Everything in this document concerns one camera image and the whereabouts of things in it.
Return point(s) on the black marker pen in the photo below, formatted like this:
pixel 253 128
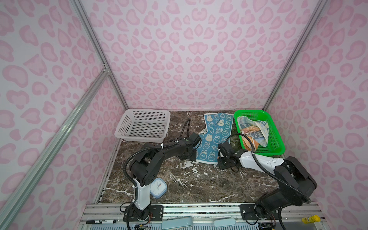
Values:
pixel 104 221

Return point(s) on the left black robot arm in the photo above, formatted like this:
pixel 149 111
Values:
pixel 142 167

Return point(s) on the yellow glue stick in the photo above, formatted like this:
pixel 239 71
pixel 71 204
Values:
pixel 311 219

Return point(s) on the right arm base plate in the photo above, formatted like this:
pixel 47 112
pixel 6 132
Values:
pixel 247 212

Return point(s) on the small light blue clock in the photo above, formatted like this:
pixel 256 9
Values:
pixel 158 188

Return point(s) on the light blue pedal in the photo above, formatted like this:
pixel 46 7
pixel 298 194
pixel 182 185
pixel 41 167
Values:
pixel 226 222
pixel 177 223

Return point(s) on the white perforated plastic basket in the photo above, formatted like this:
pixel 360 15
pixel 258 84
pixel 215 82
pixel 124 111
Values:
pixel 143 125

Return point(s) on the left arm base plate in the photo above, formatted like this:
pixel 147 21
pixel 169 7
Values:
pixel 151 212

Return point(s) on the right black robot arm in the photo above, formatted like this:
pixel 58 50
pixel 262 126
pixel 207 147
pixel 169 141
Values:
pixel 295 184

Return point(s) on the aluminium front rail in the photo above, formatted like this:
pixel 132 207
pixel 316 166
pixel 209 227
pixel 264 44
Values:
pixel 203 215

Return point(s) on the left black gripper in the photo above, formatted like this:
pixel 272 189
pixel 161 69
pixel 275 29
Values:
pixel 193 158

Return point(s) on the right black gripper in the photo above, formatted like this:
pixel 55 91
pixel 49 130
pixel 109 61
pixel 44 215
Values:
pixel 220 166

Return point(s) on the left light blue pedal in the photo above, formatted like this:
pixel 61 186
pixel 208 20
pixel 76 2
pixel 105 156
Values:
pixel 177 223

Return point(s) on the green plastic basket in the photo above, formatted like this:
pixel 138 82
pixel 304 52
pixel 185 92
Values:
pixel 275 146

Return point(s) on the teal bunny print towel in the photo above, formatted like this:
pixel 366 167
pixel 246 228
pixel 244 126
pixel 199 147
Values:
pixel 218 129

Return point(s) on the right light blue pedal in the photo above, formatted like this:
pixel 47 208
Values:
pixel 226 222

